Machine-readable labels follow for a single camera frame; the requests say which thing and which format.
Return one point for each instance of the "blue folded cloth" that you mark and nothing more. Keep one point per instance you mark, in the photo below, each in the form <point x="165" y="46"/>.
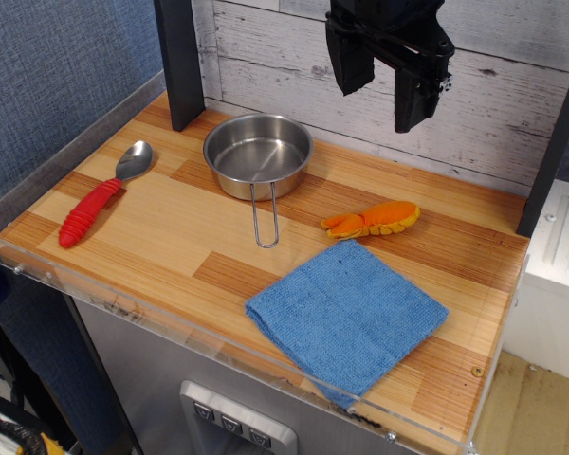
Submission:
<point x="346" y="319"/>

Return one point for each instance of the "stainless steel cabinet front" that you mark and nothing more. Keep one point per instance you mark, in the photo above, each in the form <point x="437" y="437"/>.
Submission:
<point x="146" y="370"/>

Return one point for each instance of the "stainless steel pot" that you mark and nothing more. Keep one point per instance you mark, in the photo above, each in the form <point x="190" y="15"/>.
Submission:
<point x="259" y="157"/>

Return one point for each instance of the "clear acrylic table guard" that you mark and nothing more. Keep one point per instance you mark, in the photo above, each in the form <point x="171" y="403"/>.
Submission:
<point x="171" y="248"/>

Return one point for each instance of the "dark left shelf post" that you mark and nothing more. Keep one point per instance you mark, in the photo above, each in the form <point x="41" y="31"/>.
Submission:
<point x="181" y="65"/>

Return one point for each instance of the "white appliance at right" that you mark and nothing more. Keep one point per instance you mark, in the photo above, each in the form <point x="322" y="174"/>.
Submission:
<point x="538" y="328"/>

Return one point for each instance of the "orange plush salmon toy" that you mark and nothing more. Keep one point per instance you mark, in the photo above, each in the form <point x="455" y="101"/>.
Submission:
<point x="382" y="219"/>

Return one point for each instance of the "red handled metal spoon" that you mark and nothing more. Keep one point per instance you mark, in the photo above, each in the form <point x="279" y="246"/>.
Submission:
<point x="136" y="161"/>

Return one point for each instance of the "black yellow object bottom left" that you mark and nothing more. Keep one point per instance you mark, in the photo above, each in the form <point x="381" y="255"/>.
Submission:
<point x="29" y="441"/>

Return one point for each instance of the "dark right shelf post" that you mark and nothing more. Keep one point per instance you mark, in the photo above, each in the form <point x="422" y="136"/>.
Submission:
<point x="546" y="174"/>

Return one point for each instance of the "silver button control panel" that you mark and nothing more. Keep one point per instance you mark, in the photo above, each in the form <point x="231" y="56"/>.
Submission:
<point x="219" y="425"/>

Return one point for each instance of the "dark shelf post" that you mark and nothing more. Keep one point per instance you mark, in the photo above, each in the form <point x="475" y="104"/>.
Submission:
<point x="181" y="65"/>
<point x="546" y="174"/>

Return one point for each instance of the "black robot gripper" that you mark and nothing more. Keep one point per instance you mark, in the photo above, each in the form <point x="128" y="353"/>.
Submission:
<point x="406" y="36"/>

